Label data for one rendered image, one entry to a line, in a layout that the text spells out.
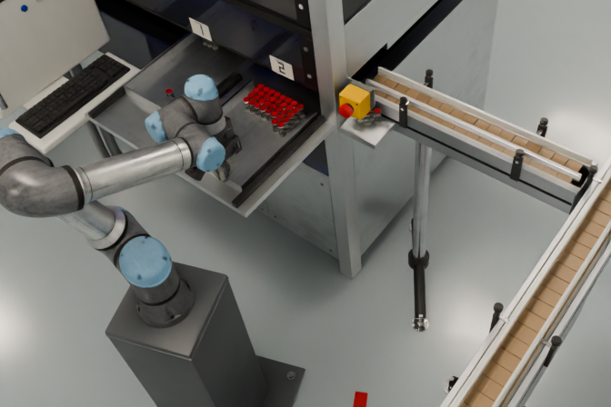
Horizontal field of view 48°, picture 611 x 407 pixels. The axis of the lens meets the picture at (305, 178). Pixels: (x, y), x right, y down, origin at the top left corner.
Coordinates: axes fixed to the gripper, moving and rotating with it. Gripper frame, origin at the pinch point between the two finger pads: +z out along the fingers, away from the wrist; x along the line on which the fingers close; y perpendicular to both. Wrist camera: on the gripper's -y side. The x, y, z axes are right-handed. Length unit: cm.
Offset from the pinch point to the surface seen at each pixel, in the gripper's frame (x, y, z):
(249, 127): 9.5, 21.7, 3.3
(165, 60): 54, 29, 2
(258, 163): -2.4, 12.3, 3.3
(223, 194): -1.4, -1.8, 3.5
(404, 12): -12, 72, -15
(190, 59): 48, 34, 3
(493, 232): -46, 88, 91
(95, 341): 53, -43, 92
